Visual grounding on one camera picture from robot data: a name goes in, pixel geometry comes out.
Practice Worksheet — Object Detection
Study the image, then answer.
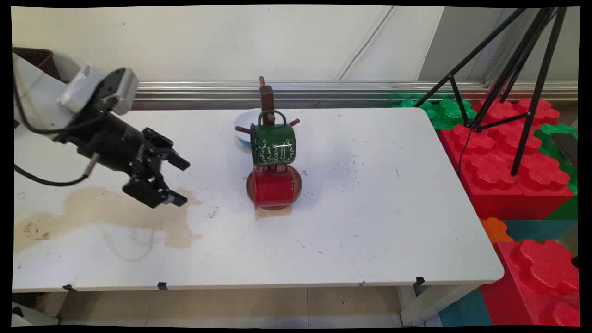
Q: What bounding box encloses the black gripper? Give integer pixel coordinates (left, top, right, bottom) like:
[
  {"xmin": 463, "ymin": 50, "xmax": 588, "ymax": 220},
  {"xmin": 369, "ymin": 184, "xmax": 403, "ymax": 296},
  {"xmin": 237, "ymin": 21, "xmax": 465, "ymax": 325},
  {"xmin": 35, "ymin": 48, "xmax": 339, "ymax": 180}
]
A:
[{"xmin": 65, "ymin": 111, "xmax": 191, "ymax": 209}]

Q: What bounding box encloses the red enamel mug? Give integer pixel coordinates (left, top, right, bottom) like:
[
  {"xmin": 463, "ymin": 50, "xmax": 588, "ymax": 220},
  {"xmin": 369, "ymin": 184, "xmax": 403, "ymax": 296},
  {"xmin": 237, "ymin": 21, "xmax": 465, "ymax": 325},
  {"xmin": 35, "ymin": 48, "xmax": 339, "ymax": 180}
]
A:
[{"xmin": 252, "ymin": 164, "xmax": 296, "ymax": 209}]

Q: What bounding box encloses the white blue bowl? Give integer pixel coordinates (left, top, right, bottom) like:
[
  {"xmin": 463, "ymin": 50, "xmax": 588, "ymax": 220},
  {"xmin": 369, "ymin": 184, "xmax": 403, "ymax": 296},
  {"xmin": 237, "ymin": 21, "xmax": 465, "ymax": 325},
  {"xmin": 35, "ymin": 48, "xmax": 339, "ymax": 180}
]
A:
[{"xmin": 234, "ymin": 110, "xmax": 274, "ymax": 151}]

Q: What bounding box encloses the white vented wrist module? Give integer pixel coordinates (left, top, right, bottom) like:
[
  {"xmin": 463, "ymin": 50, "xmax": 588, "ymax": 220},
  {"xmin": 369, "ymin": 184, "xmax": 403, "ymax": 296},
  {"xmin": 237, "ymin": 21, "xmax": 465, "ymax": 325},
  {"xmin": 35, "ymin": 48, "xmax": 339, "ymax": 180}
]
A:
[{"xmin": 58, "ymin": 64, "xmax": 105, "ymax": 114}]

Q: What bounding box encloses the green enamel mug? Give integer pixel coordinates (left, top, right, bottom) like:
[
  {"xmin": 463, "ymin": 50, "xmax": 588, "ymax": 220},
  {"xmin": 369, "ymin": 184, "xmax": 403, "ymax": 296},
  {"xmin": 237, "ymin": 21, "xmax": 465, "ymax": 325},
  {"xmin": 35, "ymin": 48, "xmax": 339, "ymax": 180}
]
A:
[{"xmin": 250, "ymin": 110, "xmax": 297, "ymax": 168}]

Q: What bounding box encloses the brown wooden mug tree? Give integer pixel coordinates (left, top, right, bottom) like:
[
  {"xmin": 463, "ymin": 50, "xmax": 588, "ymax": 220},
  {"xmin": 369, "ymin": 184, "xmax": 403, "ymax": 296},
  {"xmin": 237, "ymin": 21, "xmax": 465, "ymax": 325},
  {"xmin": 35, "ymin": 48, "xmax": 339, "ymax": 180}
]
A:
[{"xmin": 235, "ymin": 76, "xmax": 303, "ymax": 211}]

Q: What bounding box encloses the dark brown wicker basket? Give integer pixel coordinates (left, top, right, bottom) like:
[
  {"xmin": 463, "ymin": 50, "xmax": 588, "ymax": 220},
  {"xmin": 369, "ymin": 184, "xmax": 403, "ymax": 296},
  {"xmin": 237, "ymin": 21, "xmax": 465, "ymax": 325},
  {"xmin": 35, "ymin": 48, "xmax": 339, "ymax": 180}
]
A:
[{"xmin": 13, "ymin": 47, "xmax": 61, "ymax": 82}]

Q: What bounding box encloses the green foam block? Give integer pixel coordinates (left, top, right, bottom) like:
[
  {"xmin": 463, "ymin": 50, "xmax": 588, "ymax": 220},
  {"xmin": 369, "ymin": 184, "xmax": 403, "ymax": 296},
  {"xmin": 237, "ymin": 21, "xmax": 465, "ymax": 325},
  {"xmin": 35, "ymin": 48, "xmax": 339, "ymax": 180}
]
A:
[
  {"xmin": 393, "ymin": 95, "xmax": 477, "ymax": 130},
  {"xmin": 534, "ymin": 123, "xmax": 579, "ymax": 221}
]

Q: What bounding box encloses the white table leg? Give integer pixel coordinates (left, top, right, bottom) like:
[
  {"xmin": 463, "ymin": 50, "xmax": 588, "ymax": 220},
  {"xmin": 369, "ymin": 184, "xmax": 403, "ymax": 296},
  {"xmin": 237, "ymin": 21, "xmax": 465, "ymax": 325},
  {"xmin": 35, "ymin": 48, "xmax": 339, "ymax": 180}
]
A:
[{"xmin": 396, "ymin": 283, "xmax": 482, "ymax": 327}]

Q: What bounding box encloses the large red foam block stack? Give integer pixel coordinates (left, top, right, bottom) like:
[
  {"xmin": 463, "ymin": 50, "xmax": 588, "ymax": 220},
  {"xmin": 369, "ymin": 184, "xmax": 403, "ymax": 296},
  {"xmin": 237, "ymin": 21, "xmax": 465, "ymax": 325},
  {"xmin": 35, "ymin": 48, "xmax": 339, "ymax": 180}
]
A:
[{"xmin": 438, "ymin": 98, "xmax": 575, "ymax": 221}]

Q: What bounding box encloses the teal foam mat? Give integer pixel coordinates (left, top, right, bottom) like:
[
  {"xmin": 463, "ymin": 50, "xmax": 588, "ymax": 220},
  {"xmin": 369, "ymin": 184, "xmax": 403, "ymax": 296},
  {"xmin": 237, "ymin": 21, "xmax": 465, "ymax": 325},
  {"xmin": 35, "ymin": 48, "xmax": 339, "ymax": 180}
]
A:
[
  {"xmin": 503, "ymin": 220, "xmax": 579, "ymax": 242},
  {"xmin": 438, "ymin": 287, "xmax": 493, "ymax": 327}
]

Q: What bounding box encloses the orange foam block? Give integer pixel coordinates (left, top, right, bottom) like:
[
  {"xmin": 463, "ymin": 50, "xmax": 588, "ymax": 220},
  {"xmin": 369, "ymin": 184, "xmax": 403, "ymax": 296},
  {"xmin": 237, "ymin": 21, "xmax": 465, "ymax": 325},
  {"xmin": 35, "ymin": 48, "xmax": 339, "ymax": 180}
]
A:
[{"xmin": 480, "ymin": 217, "xmax": 515, "ymax": 245}]

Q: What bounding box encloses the black tripod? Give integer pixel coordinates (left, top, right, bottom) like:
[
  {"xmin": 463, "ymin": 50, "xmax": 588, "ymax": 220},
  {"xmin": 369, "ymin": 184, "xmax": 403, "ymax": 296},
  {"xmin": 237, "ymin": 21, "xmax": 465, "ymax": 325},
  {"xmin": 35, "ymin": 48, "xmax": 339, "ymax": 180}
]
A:
[{"xmin": 413, "ymin": 7, "xmax": 568, "ymax": 177}]

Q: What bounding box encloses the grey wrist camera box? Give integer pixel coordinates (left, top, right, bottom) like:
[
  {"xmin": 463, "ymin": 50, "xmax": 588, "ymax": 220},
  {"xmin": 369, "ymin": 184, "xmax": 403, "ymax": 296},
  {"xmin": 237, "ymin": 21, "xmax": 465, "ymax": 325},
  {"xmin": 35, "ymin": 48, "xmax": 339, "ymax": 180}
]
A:
[{"xmin": 95, "ymin": 67, "xmax": 139, "ymax": 116}]

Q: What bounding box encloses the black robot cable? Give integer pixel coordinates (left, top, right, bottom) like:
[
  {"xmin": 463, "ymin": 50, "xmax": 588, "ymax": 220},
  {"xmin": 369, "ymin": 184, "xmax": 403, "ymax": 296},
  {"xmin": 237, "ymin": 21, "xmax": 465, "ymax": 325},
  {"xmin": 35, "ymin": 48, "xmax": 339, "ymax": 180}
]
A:
[{"xmin": 13, "ymin": 83, "xmax": 100, "ymax": 187}]

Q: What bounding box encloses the aluminium wall rail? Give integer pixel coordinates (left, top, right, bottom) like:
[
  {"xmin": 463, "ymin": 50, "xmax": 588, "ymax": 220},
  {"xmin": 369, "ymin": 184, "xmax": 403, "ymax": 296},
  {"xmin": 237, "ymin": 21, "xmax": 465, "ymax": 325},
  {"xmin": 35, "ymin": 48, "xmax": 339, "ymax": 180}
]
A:
[{"xmin": 132, "ymin": 81, "xmax": 579, "ymax": 104}]

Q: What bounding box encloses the white wall cable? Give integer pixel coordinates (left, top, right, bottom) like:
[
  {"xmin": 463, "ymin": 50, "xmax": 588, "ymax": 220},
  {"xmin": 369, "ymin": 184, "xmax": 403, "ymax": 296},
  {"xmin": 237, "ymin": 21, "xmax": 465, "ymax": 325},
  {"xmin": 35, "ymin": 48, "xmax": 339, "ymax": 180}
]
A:
[{"xmin": 337, "ymin": 6, "xmax": 397, "ymax": 82}]

